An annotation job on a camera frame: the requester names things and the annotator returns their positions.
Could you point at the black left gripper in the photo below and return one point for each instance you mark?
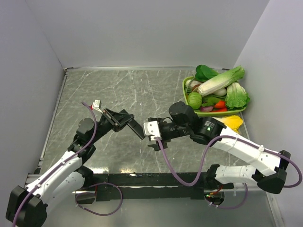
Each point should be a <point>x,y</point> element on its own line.
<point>116,119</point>

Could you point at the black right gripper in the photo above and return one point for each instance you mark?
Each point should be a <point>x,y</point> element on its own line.
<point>164,139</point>

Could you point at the black remote control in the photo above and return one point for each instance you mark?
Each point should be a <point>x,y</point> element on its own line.
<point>129,120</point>

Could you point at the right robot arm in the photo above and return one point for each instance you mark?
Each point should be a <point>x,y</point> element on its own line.
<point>265,168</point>

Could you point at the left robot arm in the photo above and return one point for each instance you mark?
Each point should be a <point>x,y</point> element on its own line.
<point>29,206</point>

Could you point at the round green cabbage toy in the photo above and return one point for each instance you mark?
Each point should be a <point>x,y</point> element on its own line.
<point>194,100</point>

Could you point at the purple onion toy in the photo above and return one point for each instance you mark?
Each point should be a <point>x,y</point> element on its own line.
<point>206,109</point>

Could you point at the white mushroom toy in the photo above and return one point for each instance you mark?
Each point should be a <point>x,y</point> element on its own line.
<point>190,84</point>

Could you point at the orange carrot toy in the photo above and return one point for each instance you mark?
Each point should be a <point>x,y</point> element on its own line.
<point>220,105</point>

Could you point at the red chili toy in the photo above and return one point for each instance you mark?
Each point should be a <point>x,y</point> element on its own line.
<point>220,110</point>

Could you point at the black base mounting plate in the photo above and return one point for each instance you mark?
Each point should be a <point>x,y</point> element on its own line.
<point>105,191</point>

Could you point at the white radish toy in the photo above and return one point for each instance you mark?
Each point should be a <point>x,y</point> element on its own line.
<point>220,92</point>

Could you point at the yellow cabbage toy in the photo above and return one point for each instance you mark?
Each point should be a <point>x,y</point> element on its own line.
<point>234,122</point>

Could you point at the dark green spinach toy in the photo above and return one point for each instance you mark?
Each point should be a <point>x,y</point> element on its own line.
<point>204,73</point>

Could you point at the large napa cabbage toy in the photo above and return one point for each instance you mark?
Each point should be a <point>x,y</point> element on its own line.
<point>221,81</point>

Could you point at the green leafy lettuce toy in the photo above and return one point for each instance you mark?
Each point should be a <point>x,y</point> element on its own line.
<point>236,97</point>

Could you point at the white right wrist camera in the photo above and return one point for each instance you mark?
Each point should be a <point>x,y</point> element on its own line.
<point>151,130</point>

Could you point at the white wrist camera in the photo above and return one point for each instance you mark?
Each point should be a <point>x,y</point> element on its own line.
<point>151,130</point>
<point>96,106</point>

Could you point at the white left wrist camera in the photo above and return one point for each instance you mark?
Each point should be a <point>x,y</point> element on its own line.
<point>96,106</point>

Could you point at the aluminium frame rail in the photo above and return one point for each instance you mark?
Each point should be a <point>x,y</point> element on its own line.
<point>205,181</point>

